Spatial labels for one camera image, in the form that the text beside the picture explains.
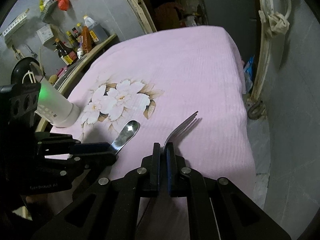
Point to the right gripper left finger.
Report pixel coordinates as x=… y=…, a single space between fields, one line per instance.
x=111 y=210

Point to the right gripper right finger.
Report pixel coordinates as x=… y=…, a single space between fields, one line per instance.
x=217 y=208

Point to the white plastic utensil holder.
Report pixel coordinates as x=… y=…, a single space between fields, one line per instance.
x=54 y=107

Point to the silver fork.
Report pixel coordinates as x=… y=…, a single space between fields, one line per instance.
x=180 y=128

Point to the black frying pan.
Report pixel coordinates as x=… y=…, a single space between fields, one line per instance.
x=23 y=66

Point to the dark soy sauce bottle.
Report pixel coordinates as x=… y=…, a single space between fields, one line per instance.
x=68 y=54

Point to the pink floral tablecloth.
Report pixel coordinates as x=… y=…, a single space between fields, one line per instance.
x=160 y=80

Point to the orange spice packet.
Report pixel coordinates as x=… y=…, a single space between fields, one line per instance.
x=86 y=40

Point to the large oil jug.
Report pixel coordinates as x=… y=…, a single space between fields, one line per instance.
x=96 y=31

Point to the red plastic bag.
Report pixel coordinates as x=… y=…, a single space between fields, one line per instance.
x=63 y=4

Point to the dark grey cabinet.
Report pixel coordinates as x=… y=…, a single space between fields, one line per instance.
x=239 y=19

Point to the white wall box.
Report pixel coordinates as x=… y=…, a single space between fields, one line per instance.
x=48 y=34

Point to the metal wall shelf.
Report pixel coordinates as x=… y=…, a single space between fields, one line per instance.
x=48 y=9

